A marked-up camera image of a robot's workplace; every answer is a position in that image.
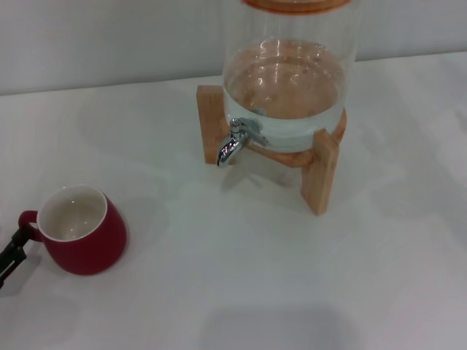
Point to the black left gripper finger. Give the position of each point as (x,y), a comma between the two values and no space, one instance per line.
(12,255)

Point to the red ceramic cup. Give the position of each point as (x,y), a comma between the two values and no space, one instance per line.
(91,240)

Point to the chrome faucet tap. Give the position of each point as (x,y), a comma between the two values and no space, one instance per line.
(233,142)

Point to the wooden dispenser stand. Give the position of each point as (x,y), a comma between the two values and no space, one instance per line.
(324,182)

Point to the glass drink dispenser jar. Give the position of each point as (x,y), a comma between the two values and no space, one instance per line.
(288,87)

